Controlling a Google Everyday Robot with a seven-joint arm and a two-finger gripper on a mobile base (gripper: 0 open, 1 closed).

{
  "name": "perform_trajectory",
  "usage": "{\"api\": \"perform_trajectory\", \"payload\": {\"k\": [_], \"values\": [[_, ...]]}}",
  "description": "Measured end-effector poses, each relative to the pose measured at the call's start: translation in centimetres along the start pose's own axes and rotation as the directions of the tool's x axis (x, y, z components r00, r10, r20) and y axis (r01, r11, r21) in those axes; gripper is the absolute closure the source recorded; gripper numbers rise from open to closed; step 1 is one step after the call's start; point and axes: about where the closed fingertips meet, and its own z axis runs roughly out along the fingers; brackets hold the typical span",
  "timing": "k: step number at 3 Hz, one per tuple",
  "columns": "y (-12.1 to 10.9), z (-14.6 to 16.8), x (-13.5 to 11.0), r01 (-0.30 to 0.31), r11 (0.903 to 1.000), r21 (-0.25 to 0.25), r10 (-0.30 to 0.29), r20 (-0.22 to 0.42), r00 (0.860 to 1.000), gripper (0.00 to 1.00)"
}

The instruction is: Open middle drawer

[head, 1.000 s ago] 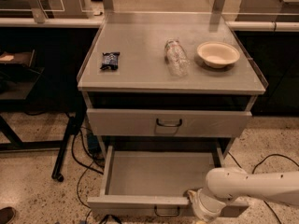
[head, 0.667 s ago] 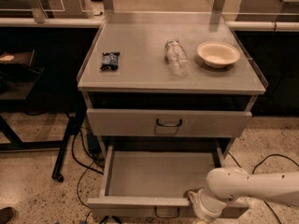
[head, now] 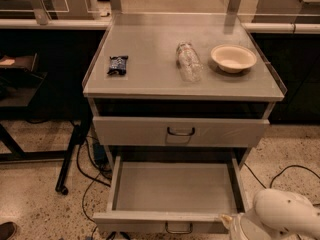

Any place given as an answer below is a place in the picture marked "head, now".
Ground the dark snack bar wrapper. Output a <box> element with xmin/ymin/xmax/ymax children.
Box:
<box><xmin>107</xmin><ymin>56</ymin><xmax>128</xmax><ymax>76</ymax></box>

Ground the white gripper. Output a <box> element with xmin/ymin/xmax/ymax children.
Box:
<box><xmin>220</xmin><ymin>212</ymin><xmax>281</xmax><ymax>240</ymax></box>

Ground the white paper bowl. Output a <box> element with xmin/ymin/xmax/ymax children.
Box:
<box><xmin>211</xmin><ymin>44</ymin><xmax>257</xmax><ymax>74</ymax></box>

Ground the black metal table frame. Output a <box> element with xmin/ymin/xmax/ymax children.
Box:
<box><xmin>0</xmin><ymin>53</ymin><xmax>93</xmax><ymax>196</ymax></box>

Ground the grey drawer cabinet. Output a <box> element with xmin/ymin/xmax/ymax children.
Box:
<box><xmin>84</xmin><ymin>13</ymin><xmax>285</xmax><ymax>163</ymax></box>

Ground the grey drawer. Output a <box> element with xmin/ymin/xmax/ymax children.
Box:
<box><xmin>94</xmin><ymin>156</ymin><xmax>248</xmax><ymax>234</ymax></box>
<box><xmin>93</xmin><ymin>116</ymin><xmax>269</xmax><ymax>148</ymax></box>

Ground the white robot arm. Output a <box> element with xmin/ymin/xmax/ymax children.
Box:
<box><xmin>220</xmin><ymin>188</ymin><xmax>320</xmax><ymax>240</ymax></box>

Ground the black cable on left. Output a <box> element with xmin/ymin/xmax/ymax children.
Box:
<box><xmin>75</xmin><ymin>137</ymin><xmax>132</xmax><ymax>240</ymax></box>

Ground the white horizontal rail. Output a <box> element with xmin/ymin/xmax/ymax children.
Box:
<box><xmin>0</xmin><ymin>19</ymin><xmax>320</xmax><ymax>34</ymax></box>

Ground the dark shoe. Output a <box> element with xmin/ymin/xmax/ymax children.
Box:
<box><xmin>0</xmin><ymin>222</ymin><xmax>17</xmax><ymax>240</ymax></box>

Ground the black cable on right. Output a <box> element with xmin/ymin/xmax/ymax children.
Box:
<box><xmin>243</xmin><ymin>162</ymin><xmax>320</xmax><ymax>208</ymax></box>

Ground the black cable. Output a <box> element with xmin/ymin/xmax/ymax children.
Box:
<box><xmin>75</xmin><ymin>137</ymin><xmax>132</xmax><ymax>240</ymax></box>
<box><xmin>243</xmin><ymin>162</ymin><xmax>320</xmax><ymax>208</ymax></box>

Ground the clear plastic bottle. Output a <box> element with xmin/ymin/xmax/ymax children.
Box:
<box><xmin>176</xmin><ymin>42</ymin><xmax>203</xmax><ymax>82</ymax></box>

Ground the grey top drawer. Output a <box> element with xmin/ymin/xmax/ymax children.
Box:
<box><xmin>93</xmin><ymin>116</ymin><xmax>269</xmax><ymax>148</ymax></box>

